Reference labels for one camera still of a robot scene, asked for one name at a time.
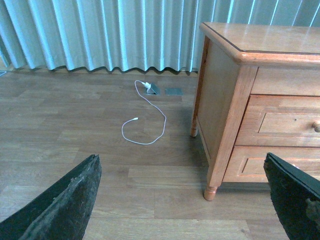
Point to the pale pleated curtain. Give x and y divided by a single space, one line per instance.
129 34

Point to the closed grey floor socket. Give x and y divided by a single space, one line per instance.
173 91

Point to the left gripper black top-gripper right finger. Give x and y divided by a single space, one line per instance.
296 198

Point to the light wooden nightstand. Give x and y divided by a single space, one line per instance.
258 91

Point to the open grey floor socket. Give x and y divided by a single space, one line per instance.
151 89

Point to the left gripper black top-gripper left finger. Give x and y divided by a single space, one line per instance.
61 212

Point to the wooden drawer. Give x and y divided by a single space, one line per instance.
246 163
280 121

